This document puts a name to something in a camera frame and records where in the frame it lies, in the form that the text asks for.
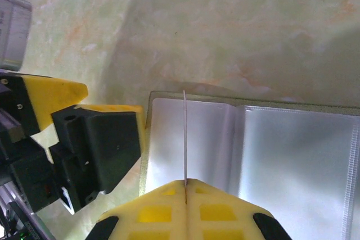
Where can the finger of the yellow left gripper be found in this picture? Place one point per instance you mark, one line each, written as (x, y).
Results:
(53, 94)
(98, 144)

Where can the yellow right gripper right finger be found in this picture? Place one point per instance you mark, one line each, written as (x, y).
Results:
(219, 203)

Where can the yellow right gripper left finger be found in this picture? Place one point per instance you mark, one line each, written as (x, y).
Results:
(157, 203)

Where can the grey VIP card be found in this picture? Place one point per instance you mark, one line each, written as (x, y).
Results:
(185, 138)

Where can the white medicine case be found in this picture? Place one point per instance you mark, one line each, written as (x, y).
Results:
(19, 35)

